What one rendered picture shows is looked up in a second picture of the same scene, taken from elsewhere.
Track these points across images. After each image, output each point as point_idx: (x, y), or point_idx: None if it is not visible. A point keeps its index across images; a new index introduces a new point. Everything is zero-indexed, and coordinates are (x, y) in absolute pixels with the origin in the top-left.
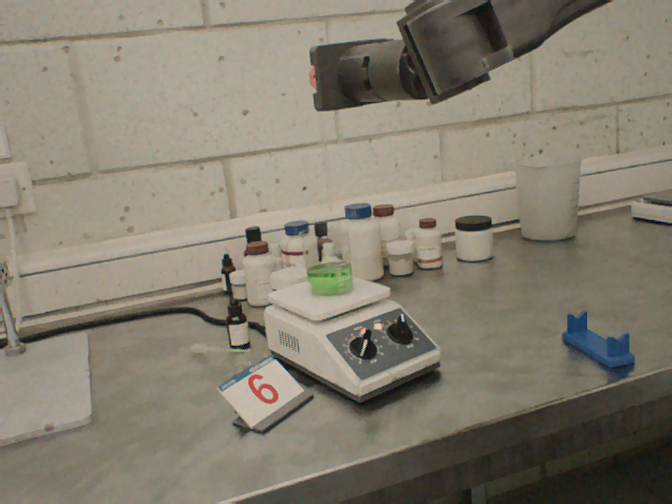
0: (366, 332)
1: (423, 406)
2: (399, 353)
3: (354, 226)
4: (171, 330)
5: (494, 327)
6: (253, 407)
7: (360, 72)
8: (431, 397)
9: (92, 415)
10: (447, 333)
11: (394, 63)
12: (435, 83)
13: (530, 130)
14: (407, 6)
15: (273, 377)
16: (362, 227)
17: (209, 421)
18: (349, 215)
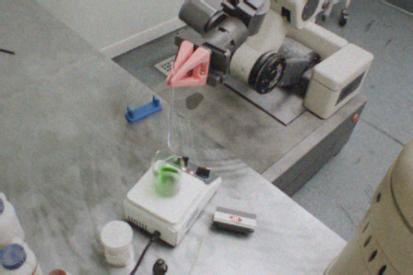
0: (201, 167)
1: (212, 162)
2: (193, 165)
3: (9, 211)
4: None
5: (118, 148)
6: (247, 220)
7: (230, 50)
8: (204, 161)
9: None
10: (128, 166)
11: (246, 34)
12: (256, 31)
13: None
14: (259, 6)
15: (224, 217)
16: (11, 206)
17: (255, 244)
18: (0, 211)
